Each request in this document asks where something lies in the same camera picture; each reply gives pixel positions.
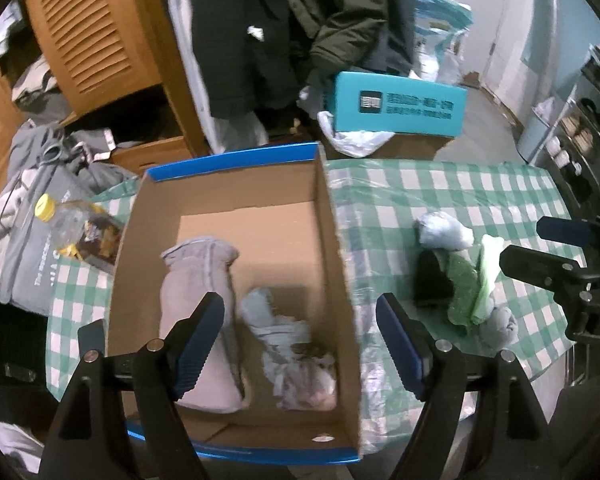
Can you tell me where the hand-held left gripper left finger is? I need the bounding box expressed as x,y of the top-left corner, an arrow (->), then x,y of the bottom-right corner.
42,291 -> 226,480

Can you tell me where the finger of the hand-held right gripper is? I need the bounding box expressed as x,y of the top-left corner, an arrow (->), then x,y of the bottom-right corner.
536,216 -> 600,249
499,246 -> 588,292

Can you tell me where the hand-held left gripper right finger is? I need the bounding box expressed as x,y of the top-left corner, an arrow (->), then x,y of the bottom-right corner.
375,292 -> 556,480

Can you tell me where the pinkish grey sock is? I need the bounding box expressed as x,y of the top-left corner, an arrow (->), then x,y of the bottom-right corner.
159,236 -> 246,415

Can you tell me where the black cloth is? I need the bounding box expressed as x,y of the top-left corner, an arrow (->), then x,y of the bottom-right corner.
412,249 -> 456,306

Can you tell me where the dark green cloth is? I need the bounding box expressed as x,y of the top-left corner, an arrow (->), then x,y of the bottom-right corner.
445,252 -> 481,328

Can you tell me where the grey-blue cloth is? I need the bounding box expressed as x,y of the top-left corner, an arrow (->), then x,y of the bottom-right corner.
475,305 -> 520,350

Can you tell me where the light blue cloth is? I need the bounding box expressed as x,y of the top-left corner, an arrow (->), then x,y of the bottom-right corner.
240,287 -> 313,361

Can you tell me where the pale blue cloth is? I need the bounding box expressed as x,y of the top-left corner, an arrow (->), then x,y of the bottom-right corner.
414,211 -> 476,251

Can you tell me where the pale patterned cloth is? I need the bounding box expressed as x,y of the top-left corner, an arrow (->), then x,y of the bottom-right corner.
272,342 -> 340,411

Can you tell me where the blue-rimmed cardboard box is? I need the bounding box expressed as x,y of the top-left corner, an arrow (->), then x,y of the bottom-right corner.
105,142 -> 363,463

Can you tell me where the person's right forearm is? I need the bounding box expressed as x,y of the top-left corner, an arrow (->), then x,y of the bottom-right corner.
550,385 -> 600,480

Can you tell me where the pale blue bin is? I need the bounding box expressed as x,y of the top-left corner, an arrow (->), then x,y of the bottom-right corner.
515,95 -> 566,163

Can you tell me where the white bin liner bag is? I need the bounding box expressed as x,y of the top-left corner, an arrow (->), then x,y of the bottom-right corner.
532,97 -> 556,121

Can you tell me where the metal shoe rack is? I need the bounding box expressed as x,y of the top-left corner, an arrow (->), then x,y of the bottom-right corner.
540,40 -> 600,221

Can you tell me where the green checked tablecloth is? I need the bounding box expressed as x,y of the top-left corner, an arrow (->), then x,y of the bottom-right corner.
45,159 -> 588,441

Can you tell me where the clear bottle with yellow cap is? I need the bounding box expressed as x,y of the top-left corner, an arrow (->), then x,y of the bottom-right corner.
34,194 -> 106,256

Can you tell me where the grey tote bag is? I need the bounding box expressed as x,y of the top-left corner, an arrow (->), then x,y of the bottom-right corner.
0,165 -> 81,311

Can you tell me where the teal cardboard box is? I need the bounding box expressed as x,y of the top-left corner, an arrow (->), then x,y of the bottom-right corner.
327,71 -> 468,139

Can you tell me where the white plastic bag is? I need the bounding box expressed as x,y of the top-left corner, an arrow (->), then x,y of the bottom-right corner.
317,110 -> 396,158

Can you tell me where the grey clothing pile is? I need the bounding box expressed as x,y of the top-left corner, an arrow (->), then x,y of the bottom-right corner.
7,122 -> 136,196

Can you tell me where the blue plastic bag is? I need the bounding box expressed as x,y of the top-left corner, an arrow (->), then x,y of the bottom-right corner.
412,0 -> 473,81

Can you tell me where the dark olive jacket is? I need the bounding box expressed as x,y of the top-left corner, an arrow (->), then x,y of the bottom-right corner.
280,0 -> 416,81

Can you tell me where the black hanging coat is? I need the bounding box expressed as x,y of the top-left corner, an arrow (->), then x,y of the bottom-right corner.
190,0 -> 301,118

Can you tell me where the wooden louvered wardrobe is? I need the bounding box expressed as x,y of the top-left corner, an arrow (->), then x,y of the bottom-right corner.
0,0 -> 216,201

